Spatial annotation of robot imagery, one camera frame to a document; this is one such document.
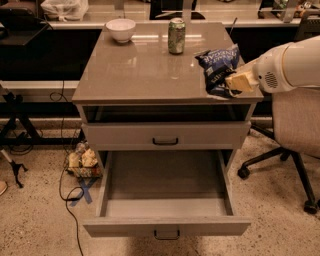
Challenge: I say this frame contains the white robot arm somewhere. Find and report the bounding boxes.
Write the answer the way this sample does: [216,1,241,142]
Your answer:
[225,36,320,94]

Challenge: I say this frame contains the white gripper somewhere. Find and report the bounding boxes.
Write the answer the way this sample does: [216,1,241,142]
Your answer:
[224,42,298,94]

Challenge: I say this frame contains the open grey middle drawer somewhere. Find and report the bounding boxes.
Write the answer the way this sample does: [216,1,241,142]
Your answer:
[83,150,251,238]

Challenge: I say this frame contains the white ceramic bowl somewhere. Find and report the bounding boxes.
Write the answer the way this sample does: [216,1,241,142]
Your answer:
[106,18,136,43]

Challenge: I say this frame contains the blue chip bag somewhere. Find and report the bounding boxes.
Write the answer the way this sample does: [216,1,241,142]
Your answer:
[195,44,240,99]

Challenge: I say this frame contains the grey drawer cabinet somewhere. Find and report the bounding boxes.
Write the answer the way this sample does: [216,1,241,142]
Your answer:
[72,22,262,168]

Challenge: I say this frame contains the black top drawer handle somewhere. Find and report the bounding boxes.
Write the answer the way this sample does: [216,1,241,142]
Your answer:
[152,138,179,146]

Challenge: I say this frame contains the beige office chair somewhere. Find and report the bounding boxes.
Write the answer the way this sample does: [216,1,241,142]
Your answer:
[237,87,320,214]

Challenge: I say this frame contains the green soda can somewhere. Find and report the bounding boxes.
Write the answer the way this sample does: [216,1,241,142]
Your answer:
[168,18,186,54]

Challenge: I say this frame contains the black tripod stand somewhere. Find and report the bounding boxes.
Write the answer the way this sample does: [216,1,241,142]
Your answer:
[0,147,27,188]

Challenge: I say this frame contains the black floor cable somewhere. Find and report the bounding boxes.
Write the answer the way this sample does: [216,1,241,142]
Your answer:
[49,79,86,256]

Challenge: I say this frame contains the black middle drawer handle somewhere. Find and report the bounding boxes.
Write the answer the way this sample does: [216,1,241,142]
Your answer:
[153,230,180,241]

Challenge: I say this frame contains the black table frame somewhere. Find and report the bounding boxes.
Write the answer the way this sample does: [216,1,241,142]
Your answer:
[0,88,85,146]

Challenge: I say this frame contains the blue tape cross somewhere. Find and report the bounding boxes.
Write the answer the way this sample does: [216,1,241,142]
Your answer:
[70,177,97,207]

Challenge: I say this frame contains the black drawer handle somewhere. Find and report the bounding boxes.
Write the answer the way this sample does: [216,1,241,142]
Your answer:
[152,138,179,146]
[153,230,180,241]

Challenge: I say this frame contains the white plastic bag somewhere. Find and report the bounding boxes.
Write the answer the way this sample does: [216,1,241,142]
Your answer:
[40,0,89,21]

